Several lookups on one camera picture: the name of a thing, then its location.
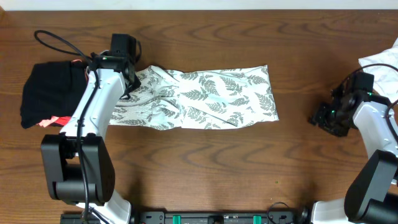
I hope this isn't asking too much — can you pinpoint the folded black and coral garment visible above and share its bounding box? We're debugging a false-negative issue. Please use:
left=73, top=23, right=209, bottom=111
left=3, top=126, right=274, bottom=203
left=20, top=60, right=88, bottom=129

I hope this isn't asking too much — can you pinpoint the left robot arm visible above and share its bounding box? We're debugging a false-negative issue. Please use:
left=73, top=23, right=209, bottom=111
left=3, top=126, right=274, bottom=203
left=41, top=32, right=142, bottom=223

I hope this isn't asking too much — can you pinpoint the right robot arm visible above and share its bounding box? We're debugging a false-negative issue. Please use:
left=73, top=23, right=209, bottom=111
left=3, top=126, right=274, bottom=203
left=309, top=72, right=397, bottom=224

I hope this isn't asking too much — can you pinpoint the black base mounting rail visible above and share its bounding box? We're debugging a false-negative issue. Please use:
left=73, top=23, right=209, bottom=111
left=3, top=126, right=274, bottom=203
left=60, top=202, right=310, bottom=224

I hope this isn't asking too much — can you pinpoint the white fern print garment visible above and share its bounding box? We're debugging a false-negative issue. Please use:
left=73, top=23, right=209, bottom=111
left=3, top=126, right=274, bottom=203
left=110, top=65, right=279, bottom=130

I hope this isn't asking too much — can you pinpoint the plain white cloth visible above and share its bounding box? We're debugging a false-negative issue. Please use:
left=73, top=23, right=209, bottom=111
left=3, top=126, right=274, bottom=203
left=358, top=40, right=398, bottom=102

